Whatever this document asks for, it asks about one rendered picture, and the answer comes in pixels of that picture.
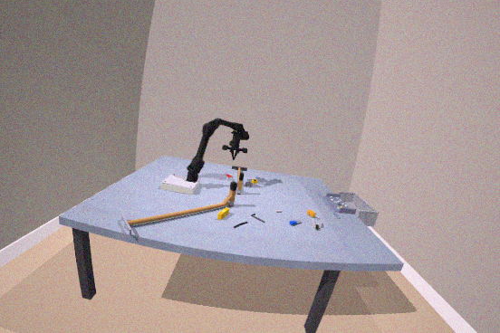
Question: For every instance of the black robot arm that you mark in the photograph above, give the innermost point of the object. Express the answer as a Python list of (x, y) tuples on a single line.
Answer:
[(197, 162)]

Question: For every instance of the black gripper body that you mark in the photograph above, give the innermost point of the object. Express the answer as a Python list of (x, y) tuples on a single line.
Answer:
[(235, 146)]

